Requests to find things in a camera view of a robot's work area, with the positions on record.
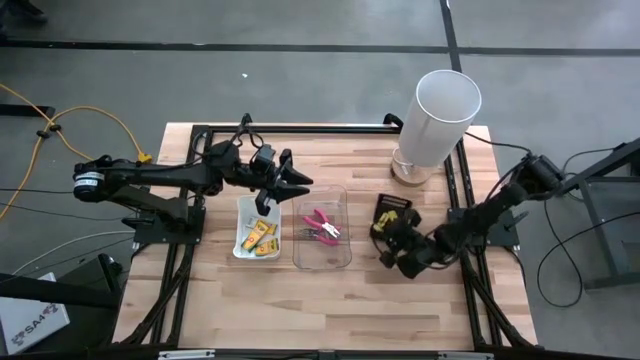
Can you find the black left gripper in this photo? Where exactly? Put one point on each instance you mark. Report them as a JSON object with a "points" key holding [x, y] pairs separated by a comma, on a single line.
{"points": [[265, 180]]}

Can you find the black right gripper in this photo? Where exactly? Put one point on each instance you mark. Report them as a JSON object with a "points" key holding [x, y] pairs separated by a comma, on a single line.
{"points": [[410, 250]]}

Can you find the black equipment case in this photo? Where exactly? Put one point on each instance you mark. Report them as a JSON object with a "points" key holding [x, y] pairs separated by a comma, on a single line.
{"points": [[50, 292]]}

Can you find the white table lamp wooden base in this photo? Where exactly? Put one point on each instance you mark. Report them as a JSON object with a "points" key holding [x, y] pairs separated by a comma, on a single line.
{"points": [[440, 120]]}

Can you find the black metal cart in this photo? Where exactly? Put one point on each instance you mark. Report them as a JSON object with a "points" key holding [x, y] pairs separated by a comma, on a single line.
{"points": [[600, 215]]}

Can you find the black mesh plastic basket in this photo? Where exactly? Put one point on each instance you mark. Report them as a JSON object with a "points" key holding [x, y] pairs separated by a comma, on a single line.
{"points": [[387, 202]]}

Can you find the clear plastic bin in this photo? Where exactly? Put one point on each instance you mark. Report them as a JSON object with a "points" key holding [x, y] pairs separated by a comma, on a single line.
{"points": [[320, 257]]}

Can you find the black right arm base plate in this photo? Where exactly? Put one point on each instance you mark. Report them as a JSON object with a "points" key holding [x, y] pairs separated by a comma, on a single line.
{"points": [[500, 235]]}

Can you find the silver metal bracket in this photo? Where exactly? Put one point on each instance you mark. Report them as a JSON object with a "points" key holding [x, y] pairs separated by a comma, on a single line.
{"points": [[185, 354], [465, 355]]}

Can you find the white printed cardboard box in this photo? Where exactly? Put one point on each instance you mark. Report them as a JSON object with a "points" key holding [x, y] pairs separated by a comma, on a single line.
{"points": [[30, 320]]}

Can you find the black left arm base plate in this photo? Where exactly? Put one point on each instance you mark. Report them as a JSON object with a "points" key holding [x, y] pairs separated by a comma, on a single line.
{"points": [[150, 232]]}

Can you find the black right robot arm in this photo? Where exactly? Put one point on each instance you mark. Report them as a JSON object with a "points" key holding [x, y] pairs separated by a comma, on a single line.
{"points": [[485, 215]]}

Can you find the black metal table frame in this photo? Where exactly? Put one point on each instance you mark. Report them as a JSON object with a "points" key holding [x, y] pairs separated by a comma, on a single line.
{"points": [[325, 129]]}

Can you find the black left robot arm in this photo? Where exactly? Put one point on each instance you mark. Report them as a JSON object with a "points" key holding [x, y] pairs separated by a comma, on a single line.
{"points": [[150, 175]]}

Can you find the white plastic bin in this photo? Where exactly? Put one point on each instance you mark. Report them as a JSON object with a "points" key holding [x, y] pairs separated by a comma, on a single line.
{"points": [[239, 210]]}

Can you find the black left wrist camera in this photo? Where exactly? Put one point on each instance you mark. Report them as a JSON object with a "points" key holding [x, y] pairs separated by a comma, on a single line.
{"points": [[263, 156]]}

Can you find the black floor bracket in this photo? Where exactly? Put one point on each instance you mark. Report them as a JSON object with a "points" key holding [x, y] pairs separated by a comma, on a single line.
{"points": [[25, 111]]}

